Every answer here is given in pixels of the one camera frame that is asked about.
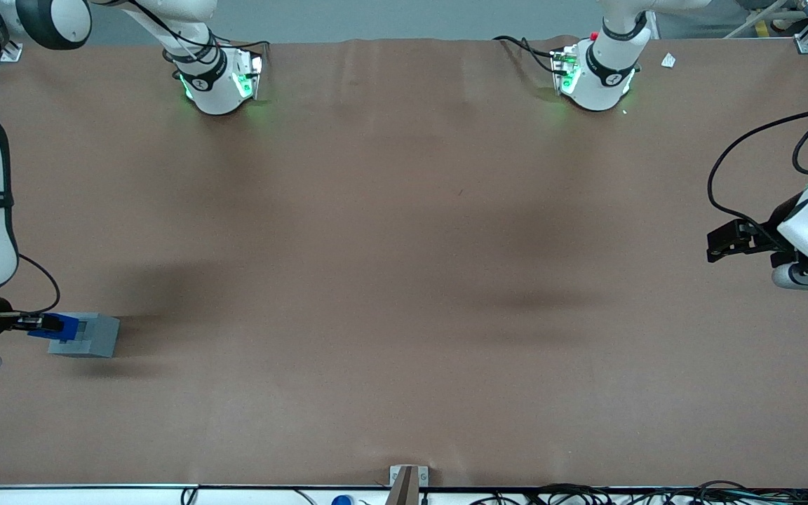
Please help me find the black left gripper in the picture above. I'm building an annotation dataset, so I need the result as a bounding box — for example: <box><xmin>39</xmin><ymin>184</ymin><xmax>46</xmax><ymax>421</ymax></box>
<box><xmin>706</xmin><ymin>193</ymin><xmax>808</xmax><ymax>264</ymax></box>

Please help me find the blue plastic part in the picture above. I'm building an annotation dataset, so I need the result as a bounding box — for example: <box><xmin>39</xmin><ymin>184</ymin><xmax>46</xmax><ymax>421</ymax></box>
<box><xmin>27</xmin><ymin>316</ymin><xmax>81</xmax><ymax>343</ymax></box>

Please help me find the gray square base block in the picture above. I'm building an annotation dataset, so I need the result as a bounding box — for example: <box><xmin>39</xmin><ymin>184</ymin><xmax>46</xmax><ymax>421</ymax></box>
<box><xmin>48</xmin><ymin>313</ymin><xmax>121</xmax><ymax>359</ymax></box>

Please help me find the beige tube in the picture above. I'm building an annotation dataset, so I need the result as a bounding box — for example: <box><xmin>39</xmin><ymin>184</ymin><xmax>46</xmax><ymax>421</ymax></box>
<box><xmin>725</xmin><ymin>0</ymin><xmax>801</xmax><ymax>40</ymax></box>

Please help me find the brown table cover sheet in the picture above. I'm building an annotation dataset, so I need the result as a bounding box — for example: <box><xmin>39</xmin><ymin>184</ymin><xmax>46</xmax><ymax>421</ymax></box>
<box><xmin>0</xmin><ymin>35</ymin><xmax>808</xmax><ymax>489</ymax></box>

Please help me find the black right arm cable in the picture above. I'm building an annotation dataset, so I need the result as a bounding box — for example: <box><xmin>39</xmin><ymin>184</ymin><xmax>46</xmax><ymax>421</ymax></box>
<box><xmin>0</xmin><ymin>0</ymin><xmax>62</xmax><ymax>318</ymax></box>

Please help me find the long black left arm cable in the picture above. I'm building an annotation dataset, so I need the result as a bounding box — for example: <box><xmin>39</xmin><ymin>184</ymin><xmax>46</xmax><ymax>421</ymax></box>
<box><xmin>707</xmin><ymin>108</ymin><xmax>808</xmax><ymax>229</ymax></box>

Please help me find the black left base cable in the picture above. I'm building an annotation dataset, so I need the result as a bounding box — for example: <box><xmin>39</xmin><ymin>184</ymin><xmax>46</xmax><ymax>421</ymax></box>
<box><xmin>492</xmin><ymin>34</ymin><xmax>560</xmax><ymax>75</ymax></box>

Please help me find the black base cable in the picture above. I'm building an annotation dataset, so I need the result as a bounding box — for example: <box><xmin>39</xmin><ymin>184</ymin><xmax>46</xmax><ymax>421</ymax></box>
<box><xmin>492</xmin><ymin>34</ymin><xmax>560</xmax><ymax>75</ymax></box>
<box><xmin>130</xmin><ymin>0</ymin><xmax>269</xmax><ymax>60</ymax></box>

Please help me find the black cable tangle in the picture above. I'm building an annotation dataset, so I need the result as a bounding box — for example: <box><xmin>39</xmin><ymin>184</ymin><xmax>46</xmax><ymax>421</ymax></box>
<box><xmin>467</xmin><ymin>480</ymin><xmax>808</xmax><ymax>505</ymax></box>

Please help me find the black right base cable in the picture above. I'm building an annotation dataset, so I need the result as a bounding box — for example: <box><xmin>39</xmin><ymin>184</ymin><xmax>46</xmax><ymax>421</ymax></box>
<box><xmin>130</xmin><ymin>0</ymin><xmax>269</xmax><ymax>60</ymax></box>

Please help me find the metal mounting bracket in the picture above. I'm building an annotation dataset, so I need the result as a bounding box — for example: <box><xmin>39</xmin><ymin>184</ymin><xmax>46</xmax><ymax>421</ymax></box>
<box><xmin>389</xmin><ymin>464</ymin><xmax>430</xmax><ymax>489</ymax></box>

